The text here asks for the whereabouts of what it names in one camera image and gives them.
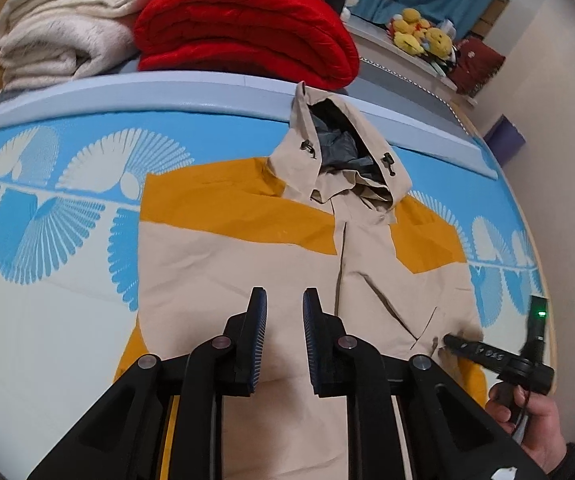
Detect cream fluffy folded blanket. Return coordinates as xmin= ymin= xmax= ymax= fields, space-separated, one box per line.
xmin=0 ymin=0 xmax=155 ymax=92

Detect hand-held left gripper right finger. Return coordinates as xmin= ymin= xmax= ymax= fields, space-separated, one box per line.
xmin=302 ymin=287 xmax=549 ymax=480

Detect maroon bag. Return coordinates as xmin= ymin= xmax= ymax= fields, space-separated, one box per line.
xmin=448 ymin=37 xmax=507 ymax=97

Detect blue and white printed bedsheet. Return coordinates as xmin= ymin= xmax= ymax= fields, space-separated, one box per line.
xmin=0 ymin=105 xmax=554 ymax=480

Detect person's right forearm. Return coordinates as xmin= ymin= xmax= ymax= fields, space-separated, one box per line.
xmin=547 ymin=442 xmax=575 ymax=480

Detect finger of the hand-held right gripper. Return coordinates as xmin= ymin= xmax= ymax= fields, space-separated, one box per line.
xmin=441 ymin=334 xmax=511 ymax=372

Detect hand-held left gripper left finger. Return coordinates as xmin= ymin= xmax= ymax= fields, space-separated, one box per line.
xmin=27 ymin=287 xmax=268 ymax=480

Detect yellow plush toys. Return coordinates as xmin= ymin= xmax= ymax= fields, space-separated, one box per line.
xmin=388 ymin=7 xmax=454 ymax=59

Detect person's right hand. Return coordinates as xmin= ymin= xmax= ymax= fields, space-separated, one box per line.
xmin=485 ymin=383 xmax=568 ymax=475

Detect red folded quilted blanket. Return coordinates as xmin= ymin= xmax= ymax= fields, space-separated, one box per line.
xmin=133 ymin=0 xmax=360 ymax=92

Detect purple box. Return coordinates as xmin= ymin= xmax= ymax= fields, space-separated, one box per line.
xmin=484 ymin=115 xmax=526 ymax=167

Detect grey mattress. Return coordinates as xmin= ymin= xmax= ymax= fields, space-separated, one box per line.
xmin=357 ymin=52 xmax=483 ymax=141

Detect beige and mustard hooded jacket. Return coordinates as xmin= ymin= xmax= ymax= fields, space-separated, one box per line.
xmin=114 ymin=81 xmax=488 ymax=480

